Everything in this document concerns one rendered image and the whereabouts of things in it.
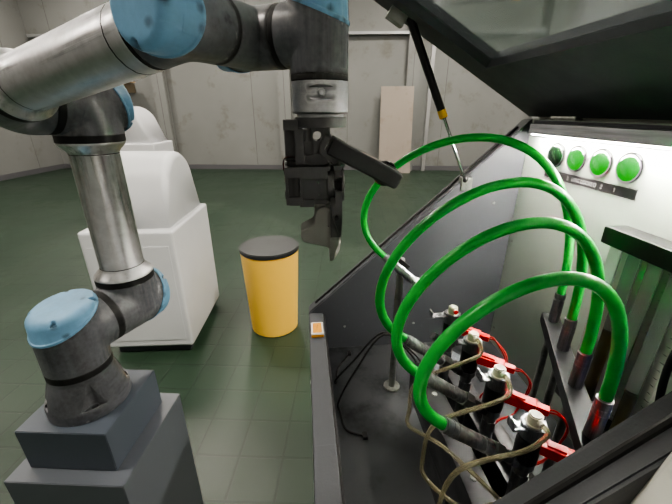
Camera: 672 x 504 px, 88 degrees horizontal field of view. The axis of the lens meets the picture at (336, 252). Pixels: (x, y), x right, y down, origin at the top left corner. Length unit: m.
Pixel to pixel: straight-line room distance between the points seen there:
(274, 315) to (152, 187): 1.08
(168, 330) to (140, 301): 1.62
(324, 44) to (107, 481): 0.86
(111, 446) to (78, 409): 0.10
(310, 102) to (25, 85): 0.36
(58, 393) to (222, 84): 9.45
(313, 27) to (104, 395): 0.76
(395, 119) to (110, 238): 8.69
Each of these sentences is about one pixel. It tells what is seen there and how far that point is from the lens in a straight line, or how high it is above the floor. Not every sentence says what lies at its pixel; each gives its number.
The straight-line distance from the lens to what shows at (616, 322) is 0.46.
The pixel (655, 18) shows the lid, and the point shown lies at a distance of 0.60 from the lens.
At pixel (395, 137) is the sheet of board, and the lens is 9.21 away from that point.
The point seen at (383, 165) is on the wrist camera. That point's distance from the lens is 0.51.
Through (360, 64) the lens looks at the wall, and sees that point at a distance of 9.55.
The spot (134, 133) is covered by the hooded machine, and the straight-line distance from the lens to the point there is 5.94.
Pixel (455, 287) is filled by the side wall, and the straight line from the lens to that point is 1.03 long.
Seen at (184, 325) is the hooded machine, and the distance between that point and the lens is 2.44.
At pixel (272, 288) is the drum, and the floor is 0.40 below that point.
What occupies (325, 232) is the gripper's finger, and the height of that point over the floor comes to 1.30.
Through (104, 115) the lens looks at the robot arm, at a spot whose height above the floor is 1.46.
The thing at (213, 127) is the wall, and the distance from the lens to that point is 10.15.
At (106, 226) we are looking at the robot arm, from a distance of 0.83.
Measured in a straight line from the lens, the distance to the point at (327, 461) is 0.65.
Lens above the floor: 1.47
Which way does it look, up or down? 22 degrees down
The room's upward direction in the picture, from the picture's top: straight up
